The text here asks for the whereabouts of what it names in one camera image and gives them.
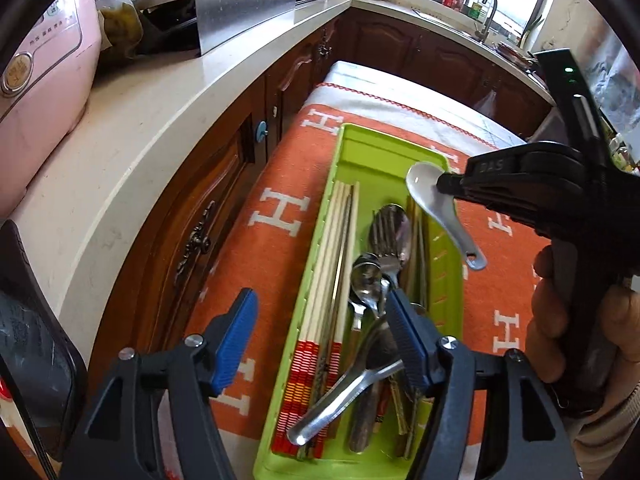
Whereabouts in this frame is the kitchen faucet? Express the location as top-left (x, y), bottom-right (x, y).
top-left (475, 0), bottom-right (498, 44)

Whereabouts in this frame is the white ceramic soup spoon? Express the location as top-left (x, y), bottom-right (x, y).
top-left (406, 162), bottom-right (487, 271)

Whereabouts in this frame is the person right hand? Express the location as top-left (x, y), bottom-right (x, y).
top-left (526, 246), bottom-right (639, 402)

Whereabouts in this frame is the small steel spoon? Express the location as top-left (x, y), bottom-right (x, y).
top-left (348, 252), bottom-right (383, 332)

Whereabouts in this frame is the large steel soup spoon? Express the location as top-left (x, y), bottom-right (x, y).
top-left (286, 356), bottom-right (404, 446)

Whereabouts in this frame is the steel backsplash panel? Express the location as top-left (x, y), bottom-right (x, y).
top-left (194, 0), bottom-right (296, 55)

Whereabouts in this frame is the steel fork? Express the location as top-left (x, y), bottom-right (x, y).
top-left (369, 204), bottom-right (412, 287)

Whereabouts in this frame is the green plastic utensil tray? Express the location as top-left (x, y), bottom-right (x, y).
top-left (254, 124), bottom-right (463, 479)

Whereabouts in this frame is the pink rice cooker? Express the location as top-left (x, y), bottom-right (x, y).
top-left (0, 0), bottom-right (101, 218)

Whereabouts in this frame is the orange H-pattern blanket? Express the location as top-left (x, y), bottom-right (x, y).
top-left (164, 60), bottom-right (551, 480)

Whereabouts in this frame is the bamboo chopstick red end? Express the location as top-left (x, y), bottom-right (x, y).
top-left (271, 181), bottom-right (350, 455)
top-left (317, 181), bottom-right (360, 399)

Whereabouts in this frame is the wooden handled steel spoon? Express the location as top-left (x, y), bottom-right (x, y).
top-left (348, 315), bottom-right (398, 453)

